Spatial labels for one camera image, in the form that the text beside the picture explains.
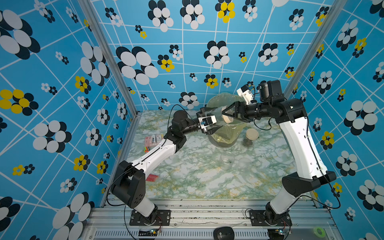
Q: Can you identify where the circuit board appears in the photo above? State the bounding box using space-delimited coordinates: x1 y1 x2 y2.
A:
138 229 161 237
268 229 285 240

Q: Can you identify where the pink card package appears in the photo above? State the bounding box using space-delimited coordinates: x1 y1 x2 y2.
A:
145 134 164 148

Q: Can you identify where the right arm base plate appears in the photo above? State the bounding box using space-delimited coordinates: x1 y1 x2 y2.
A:
249 210 292 228

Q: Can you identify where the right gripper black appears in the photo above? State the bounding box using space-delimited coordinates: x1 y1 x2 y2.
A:
222 103 271 123

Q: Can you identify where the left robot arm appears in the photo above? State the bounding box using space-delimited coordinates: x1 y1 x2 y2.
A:
109 107 221 224

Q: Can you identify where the jar with wooden lid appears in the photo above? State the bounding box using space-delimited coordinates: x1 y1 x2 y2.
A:
242 129 259 148
210 107 226 125

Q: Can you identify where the round wooden jar lid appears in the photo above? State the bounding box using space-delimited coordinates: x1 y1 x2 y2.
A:
221 106 234 124

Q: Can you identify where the green tape roll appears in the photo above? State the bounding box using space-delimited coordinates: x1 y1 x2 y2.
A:
313 227 326 239

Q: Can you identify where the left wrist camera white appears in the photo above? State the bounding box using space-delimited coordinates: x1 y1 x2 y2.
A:
199 116 216 134

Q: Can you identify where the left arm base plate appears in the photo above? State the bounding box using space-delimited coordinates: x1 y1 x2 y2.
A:
129 209 172 226

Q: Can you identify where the clear plastic tea jar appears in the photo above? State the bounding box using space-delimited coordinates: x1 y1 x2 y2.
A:
220 152 235 171

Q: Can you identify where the left circuit board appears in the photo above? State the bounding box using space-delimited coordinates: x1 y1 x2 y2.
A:
138 229 161 237

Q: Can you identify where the small red packet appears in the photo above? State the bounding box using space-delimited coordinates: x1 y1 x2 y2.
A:
146 174 159 182

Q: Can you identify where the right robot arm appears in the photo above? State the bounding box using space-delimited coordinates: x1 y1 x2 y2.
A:
222 80 336 226

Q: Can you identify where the right circuit board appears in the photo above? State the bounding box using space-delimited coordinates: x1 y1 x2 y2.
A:
268 229 285 240

